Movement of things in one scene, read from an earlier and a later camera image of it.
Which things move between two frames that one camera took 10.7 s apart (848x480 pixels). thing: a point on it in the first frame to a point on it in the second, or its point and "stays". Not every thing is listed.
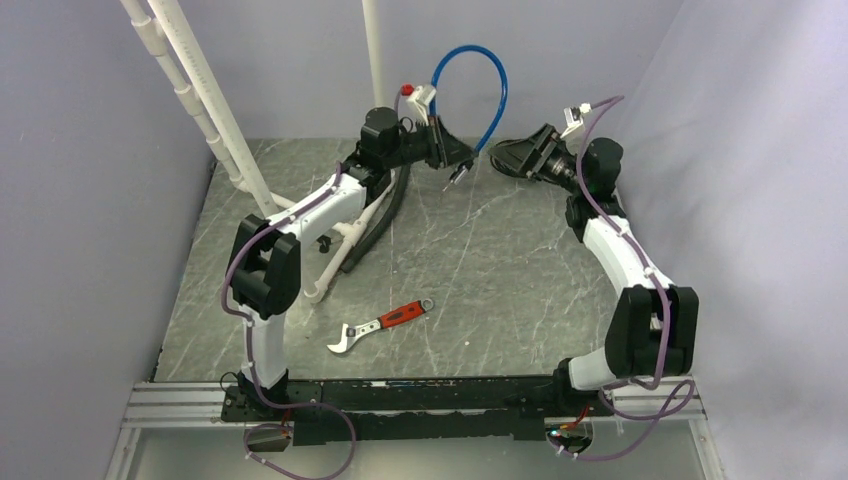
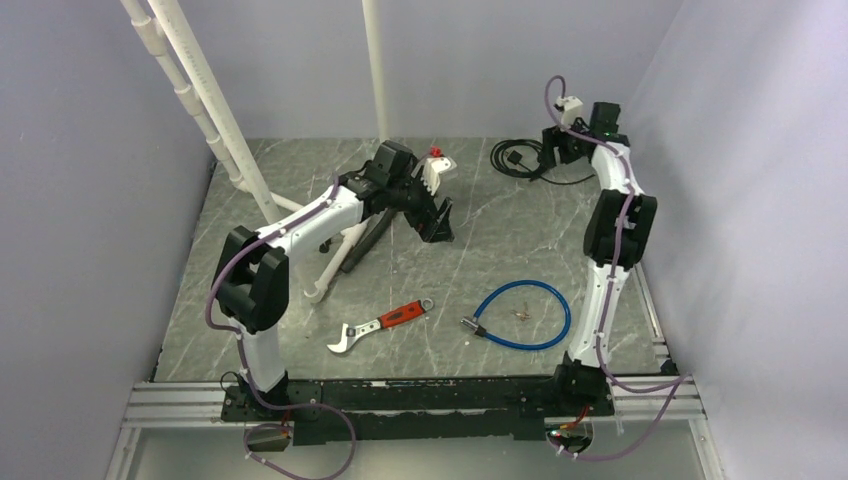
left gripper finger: x=454 y=152 to x=440 y=230
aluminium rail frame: x=166 y=405 stays
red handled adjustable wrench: x=349 y=334 stays
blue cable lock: x=462 y=171 to x=473 y=321
